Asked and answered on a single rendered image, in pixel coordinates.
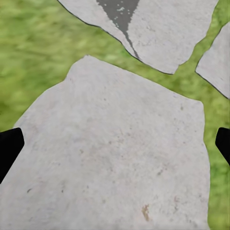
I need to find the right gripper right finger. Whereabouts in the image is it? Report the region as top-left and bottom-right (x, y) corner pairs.
(215, 127), (230, 165)

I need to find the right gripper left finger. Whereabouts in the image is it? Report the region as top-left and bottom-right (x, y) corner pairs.
(0, 127), (24, 184)

